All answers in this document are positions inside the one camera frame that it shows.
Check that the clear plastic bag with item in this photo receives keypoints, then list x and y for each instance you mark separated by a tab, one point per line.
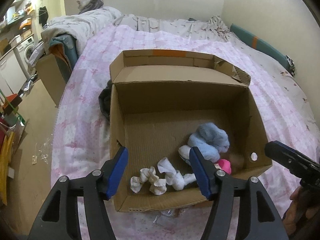
167	218

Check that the open cardboard box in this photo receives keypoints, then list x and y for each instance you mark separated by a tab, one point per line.
159	98

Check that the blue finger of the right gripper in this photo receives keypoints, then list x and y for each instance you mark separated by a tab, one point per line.
297	163

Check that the dark striped garment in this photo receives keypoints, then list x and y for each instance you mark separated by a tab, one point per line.
105	100

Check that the grey tabby cat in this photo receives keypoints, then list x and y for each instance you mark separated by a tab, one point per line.
88	5

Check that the cream knotted sock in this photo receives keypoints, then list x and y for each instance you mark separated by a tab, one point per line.
158	186

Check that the white washing machine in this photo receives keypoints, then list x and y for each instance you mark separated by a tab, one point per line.
23	52

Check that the grey white crumpled duvet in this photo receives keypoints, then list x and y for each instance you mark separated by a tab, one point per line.
84	26

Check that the clear plastic packaging on floor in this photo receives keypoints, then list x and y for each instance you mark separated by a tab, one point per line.
42	152

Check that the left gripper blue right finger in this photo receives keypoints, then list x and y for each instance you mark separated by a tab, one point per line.
258	217

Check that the white knotted sock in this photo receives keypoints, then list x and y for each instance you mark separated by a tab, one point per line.
174	177

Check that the light blue fluffy socks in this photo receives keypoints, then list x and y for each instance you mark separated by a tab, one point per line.
209	139

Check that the person right hand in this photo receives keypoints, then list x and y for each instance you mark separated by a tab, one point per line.
301	220

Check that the bright pink sock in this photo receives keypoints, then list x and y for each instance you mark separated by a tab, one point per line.
224	164

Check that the teal pillow with orange stripe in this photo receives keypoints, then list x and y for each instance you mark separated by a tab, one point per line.
260	45

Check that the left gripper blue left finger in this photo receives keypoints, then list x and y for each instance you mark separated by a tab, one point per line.
58	218

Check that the black hanging garment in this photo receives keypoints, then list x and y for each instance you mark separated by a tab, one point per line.
43	16

